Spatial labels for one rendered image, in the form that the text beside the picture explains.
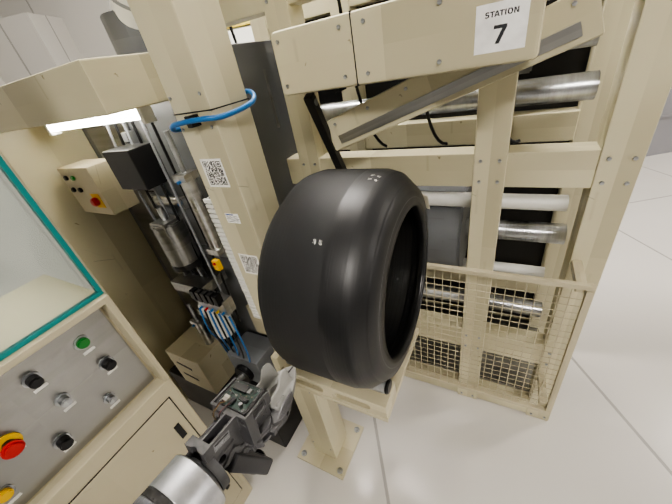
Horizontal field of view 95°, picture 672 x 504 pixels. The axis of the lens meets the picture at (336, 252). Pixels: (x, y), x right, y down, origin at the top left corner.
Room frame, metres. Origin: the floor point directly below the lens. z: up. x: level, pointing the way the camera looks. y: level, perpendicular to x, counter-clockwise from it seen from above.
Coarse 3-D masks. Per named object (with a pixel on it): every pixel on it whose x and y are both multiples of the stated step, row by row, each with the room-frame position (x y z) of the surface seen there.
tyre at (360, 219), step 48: (336, 192) 0.63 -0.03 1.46; (384, 192) 0.61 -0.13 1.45; (288, 240) 0.57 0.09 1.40; (336, 240) 0.52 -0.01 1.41; (384, 240) 0.52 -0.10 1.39; (288, 288) 0.51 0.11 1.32; (336, 288) 0.46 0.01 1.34; (384, 288) 0.48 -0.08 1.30; (288, 336) 0.48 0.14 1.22; (336, 336) 0.43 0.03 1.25; (384, 336) 0.45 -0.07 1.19
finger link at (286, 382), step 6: (282, 372) 0.34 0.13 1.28; (294, 372) 0.38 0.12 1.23; (282, 378) 0.34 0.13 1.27; (288, 378) 0.35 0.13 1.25; (294, 378) 0.36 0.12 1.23; (282, 384) 0.34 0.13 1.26; (288, 384) 0.35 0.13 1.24; (294, 384) 0.35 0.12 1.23; (276, 390) 0.32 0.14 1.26; (282, 390) 0.33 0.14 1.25; (288, 390) 0.34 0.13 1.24; (294, 390) 0.34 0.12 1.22; (276, 396) 0.32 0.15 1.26; (282, 396) 0.33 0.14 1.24; (270, 402) 0.31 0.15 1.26; (276, 402) 0.31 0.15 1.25; (282, 402) 0.32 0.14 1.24; (276, 408) 0.31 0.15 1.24
